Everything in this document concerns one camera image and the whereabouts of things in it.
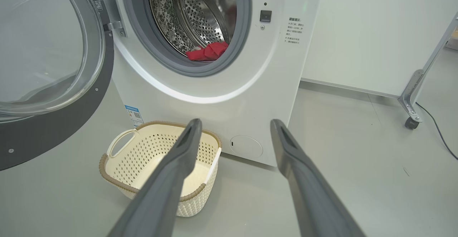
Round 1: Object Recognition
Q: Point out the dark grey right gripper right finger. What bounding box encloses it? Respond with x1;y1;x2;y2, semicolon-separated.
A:
270;119;365;237

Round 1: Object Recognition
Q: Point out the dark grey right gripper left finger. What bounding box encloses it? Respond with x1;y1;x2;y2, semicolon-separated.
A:
107;118;203;237

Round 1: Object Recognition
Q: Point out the round black glass washer door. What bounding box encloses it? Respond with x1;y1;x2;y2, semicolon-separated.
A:
0;0;115;171

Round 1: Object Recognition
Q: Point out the red garment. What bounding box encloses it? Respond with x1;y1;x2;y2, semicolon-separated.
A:
185;41;229;61

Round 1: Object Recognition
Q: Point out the cream perforated laundry basket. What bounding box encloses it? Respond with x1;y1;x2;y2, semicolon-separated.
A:
99;121;222;218

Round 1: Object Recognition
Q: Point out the white front-load washing machine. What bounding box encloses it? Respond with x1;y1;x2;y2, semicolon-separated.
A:
77;0;324;168

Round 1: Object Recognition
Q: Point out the stainless steel washing machine drum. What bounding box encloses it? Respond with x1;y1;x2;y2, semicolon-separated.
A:
148;0;237;57

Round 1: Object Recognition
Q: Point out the silver metal door hinge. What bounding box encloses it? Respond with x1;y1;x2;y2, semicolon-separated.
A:
94;0;126;38

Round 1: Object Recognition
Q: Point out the blue energy label sticker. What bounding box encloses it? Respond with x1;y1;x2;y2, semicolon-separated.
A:
124;105;144;128

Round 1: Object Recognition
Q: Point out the round drain filter cover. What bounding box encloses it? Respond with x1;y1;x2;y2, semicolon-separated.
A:
229;135;263;158

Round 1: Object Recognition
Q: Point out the printed warning text label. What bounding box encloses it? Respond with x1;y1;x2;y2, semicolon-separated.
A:
284;17;305;44

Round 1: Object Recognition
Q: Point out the white partition with grey leg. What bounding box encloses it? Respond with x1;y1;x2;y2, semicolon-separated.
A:
301;0;458;129

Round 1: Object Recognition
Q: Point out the black floor cable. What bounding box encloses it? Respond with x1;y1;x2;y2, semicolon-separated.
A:
415;102;458;160

